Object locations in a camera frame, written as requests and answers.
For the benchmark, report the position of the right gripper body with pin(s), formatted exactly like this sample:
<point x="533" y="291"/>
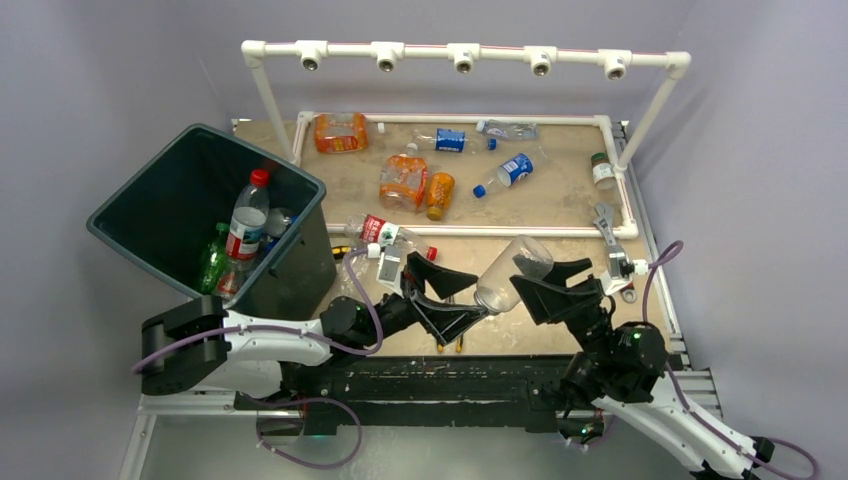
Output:
<point x="588" y="319"/>

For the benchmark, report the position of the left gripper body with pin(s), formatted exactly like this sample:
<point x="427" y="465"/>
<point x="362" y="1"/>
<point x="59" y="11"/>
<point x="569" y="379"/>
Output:
<point x="400" y="311"/>

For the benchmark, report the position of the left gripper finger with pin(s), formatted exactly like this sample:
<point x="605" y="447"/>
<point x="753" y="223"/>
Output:
<point x="453" y="320"/>
<point x="420" y="272"/>

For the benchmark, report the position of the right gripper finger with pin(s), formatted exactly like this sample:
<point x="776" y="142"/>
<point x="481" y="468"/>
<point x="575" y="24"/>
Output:
<point x="552" y="272"/>
<point x="546" y="303"/>

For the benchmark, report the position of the clear bottle silver cap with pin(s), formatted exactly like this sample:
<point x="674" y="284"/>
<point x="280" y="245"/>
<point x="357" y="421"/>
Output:
<point x="523" y="256"/>

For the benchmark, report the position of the red label bottle red cap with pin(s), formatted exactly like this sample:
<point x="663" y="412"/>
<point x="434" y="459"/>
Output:
<point x="367" y="228"/>

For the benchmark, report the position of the Pepsi bottle blue cap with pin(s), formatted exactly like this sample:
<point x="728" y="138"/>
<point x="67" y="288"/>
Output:
<point x="510" y="172"/>

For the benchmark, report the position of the red label water bottle front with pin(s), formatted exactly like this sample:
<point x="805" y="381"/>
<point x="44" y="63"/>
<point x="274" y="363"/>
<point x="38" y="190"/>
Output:
<point x="249" y="217"/>

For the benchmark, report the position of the large crushed orange label bottle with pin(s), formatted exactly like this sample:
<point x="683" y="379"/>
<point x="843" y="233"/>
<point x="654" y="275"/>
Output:
<point x="337" y="133"/>

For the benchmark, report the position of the green plastic bottle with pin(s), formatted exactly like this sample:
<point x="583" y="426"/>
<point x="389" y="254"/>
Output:
<point x="214" y="260"/>

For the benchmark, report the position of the small red cap bottle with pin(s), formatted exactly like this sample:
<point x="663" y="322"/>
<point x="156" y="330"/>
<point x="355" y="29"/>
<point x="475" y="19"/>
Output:
<point x="232" y="279"/>

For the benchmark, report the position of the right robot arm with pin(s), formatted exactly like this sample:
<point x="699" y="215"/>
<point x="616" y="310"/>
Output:
<point x="624" y="371"/>

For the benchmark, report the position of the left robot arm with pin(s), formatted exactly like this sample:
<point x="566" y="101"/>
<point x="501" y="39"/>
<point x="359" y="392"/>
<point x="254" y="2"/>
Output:
<point x="202" y="343"/>

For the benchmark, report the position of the dark green plastic bin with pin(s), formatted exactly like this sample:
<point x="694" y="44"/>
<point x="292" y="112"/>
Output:
<point x="164" y="215"/>

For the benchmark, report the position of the clear bottle white cap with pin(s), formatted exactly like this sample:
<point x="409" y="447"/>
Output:
<point x="355" y="268"/>

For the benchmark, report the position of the yellow black tool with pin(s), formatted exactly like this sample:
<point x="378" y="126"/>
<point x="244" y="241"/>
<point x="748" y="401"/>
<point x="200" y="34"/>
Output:
<point x="339" y="252"/>

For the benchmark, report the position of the small orange juice bottle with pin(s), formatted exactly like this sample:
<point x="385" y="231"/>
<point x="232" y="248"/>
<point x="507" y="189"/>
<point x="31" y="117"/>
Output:
<point x="439" y="196"/>

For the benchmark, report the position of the small jar green lid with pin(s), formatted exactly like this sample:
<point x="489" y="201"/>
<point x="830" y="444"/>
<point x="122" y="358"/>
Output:
<point x="602" y="171"/>

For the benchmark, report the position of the blue label bottle back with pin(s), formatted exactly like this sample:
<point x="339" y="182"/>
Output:
<point x="453" y="141"/>

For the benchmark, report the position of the clear crushed bottle back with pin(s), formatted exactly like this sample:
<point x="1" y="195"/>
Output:
<point x="508" y="131"/>

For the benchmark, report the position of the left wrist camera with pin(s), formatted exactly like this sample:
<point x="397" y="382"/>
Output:
<point x="389" y="266"/>

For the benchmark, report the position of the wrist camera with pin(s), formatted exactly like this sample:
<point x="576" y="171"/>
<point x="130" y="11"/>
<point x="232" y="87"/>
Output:
<point x="389" y="266"/>
<point x="618" y="278"/>

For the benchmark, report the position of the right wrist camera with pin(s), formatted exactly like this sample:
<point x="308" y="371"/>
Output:
<point x="618" y="278"/>

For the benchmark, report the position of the red handled adjustable wrench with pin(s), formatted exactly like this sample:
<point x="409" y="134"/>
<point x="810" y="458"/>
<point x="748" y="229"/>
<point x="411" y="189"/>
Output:
<point x="604" y="222"/>

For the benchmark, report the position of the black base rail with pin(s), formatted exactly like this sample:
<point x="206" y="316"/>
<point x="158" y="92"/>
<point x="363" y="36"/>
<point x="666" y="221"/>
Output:
<point x="430" y="391"/>

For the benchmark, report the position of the white PVC pipe frame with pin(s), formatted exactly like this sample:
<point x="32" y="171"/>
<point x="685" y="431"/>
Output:
<point x="387" y="55"/>

